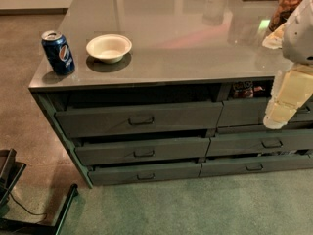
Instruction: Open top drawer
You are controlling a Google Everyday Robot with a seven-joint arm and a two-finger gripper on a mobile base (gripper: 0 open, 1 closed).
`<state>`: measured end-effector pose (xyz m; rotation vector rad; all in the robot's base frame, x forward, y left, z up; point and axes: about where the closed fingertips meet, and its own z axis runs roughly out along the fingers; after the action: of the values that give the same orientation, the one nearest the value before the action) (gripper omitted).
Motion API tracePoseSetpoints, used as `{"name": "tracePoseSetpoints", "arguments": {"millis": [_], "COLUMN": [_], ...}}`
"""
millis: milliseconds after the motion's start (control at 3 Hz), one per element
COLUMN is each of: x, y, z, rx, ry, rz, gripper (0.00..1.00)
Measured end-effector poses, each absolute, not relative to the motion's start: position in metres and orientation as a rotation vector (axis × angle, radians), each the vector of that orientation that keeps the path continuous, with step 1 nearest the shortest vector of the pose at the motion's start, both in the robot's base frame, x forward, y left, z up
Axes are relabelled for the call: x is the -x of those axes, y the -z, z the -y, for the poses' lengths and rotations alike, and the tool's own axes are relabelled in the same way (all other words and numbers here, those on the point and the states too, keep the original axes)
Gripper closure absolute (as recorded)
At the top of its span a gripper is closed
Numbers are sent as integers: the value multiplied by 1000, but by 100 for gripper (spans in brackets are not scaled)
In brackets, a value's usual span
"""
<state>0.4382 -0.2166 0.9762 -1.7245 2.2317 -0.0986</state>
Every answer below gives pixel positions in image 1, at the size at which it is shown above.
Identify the grey drawer cabinet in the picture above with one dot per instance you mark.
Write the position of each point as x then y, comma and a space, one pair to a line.
182, 51

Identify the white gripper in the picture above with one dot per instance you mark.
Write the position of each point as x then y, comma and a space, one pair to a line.
299, 36

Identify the black stand frame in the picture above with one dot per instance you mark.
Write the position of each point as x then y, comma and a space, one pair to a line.
45, 197

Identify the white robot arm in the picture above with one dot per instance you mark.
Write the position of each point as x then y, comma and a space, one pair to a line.
297, 36

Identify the snack bags in drawer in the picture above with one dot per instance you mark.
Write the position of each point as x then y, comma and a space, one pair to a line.
251, 89

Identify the grey drawer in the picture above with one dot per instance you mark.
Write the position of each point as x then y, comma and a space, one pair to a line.
102, 121
260, 142
142, 151
144, 173
251, 111
225, 167

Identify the glass jar of snacks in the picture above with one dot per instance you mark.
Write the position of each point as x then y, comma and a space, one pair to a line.
283, 11

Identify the blue Pepsi soda can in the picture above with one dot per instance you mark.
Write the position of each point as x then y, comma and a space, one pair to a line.
57, 52

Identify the white paper bowl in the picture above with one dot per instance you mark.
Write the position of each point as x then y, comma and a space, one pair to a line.
109, 48

